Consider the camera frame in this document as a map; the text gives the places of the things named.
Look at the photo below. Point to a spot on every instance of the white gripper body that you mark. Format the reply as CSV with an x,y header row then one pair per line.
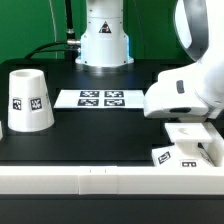
x,y
190,93

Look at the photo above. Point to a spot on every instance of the white lamp base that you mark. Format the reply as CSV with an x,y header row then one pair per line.
x,y
184,151

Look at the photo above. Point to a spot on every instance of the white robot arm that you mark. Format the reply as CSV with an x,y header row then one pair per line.
x,y
199,25

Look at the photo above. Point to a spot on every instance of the white lamp shade cone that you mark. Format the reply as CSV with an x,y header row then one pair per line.
x,y
29,107

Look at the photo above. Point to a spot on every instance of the white marker tag sheet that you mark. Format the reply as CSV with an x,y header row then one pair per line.
x,y
100,99

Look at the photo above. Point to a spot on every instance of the white left fence rail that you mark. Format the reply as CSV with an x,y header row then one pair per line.
x,y
1,130

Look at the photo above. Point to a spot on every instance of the white front fence rail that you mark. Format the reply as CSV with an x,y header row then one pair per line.
x,y
89,180

